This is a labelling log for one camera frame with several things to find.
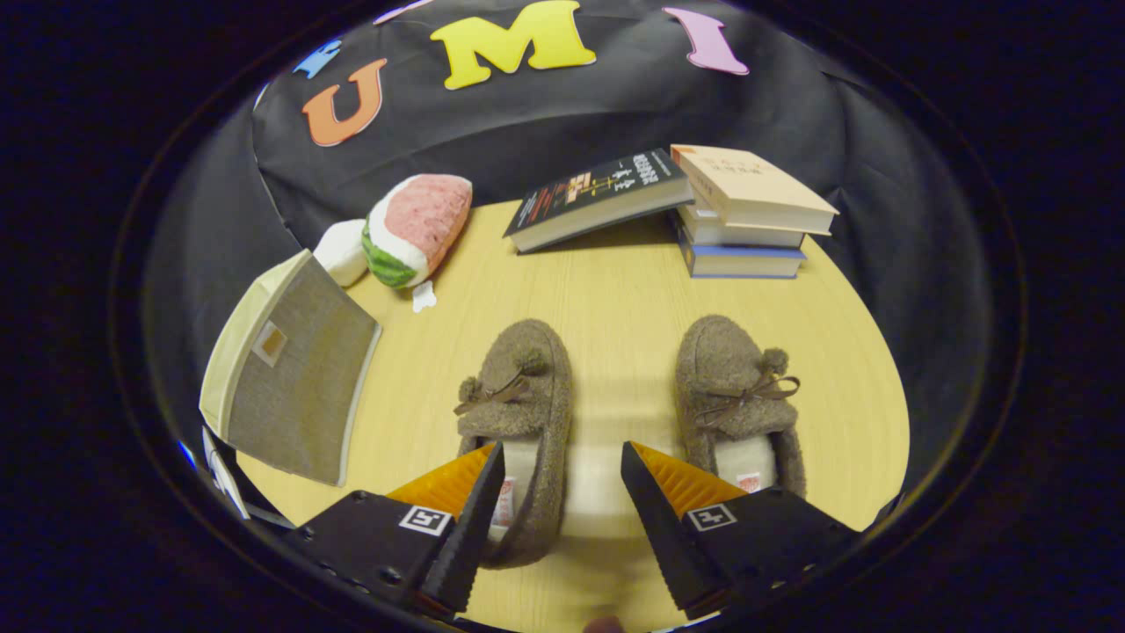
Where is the grey fabric storage box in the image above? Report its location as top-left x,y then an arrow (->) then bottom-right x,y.
199,249 -> 383,487

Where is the black cover book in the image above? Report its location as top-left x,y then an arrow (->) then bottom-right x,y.
503,148 -> 695,255

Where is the beige cover book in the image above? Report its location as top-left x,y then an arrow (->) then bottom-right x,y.
670,143 -> 840,236

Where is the white plush toy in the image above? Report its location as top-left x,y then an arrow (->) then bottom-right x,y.
313,219 -> 370,288

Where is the black backdrop cloth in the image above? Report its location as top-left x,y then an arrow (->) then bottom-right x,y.
145,0 -> 994,493

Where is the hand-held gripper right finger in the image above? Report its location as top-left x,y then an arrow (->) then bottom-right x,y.
620,440 -> 864,621

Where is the watermelon slice plush toy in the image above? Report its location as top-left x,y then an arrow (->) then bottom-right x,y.
361,173 -> 474,313

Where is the white cover book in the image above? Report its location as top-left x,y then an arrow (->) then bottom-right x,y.
675,200 -> 808,249

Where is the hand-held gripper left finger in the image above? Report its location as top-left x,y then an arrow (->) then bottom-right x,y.
283,440 -> 508,616

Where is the brown fuzzy slipper shoe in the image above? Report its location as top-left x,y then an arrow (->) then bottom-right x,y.
453,318 -> 575,570
674,315 -> 807,500

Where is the blue cover book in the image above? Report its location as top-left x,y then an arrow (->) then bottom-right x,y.
677,224 -> 808,280

